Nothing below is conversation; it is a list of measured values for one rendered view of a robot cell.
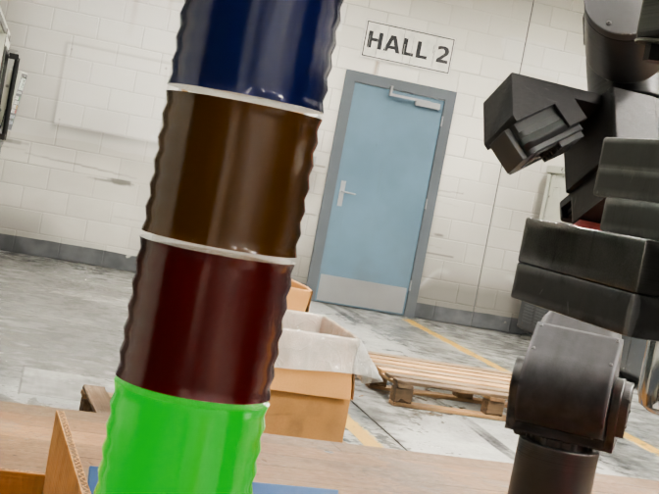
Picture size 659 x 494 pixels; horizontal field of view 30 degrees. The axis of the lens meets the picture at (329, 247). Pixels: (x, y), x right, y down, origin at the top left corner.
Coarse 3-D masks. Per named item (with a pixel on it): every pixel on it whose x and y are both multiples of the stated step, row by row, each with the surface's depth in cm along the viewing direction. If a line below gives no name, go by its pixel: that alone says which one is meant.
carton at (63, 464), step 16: (64, 416) 75; (64, 432) 71; (64, 448) 69; (48, 464) 75; (64, 464) 68; (80, 464) 65; (0, 480) 75; (16, 480) 76; (32, 480) 76; (48, 480) 74; (64, 480) 67; (80, 480) 62
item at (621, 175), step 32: (608, 160) 55; (640, 160) 52; (608, 192) 54; (640, 192) 52; (544, 224) 52; (608, 224) 52; (640, 224) 49; (544, 256) 51; (576, 256) 49; (608, 256) 46; (640, 256) 44; (512, 288) 54; (544, 288) 51; (576, 288) 48; (608, 288) 46; (640, 288) 44; (608, 320) 46; (640, 320) 44; (640, 384) 47
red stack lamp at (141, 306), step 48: (144, 240) 29; (144, 288) 28; (192, 288) 28; (240, 288) 28; (288, 288) 29; (144, 336) 28; (192, 336) 28; (240, 336) 28; (144, 384) 28; (192, 384) 28; (240, 384) 28
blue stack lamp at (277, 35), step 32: (192, 0) 28; (224, 0) 28; (256, 0) 27; (288, 0) 28; (320, 0) 28; (192, 32) 28; (224, 32) 28; (256, 32) 28; (288, 32) 28; (320, 32) 28; (192, 64) 28; (224, 64) 28; (256, 64) 28; (288, 64) 28; (320, 64) 28; (224, 96) 30; (256, 96) 28; (288, 96) 28; (320, 96) 29
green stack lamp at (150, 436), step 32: (128, 384) 29; (128, 416) 28; (160, 416) 28; (192, 416) 28; (224, 416) 28; (256, 416) 29; (128, 448) 28; (160, 448) 28; (192, 448) 28; (224, 448) 28; (256, 448) 29; (128, 480) 28; (160, 480) 28; (192, 480) 28; (224, 480) 28
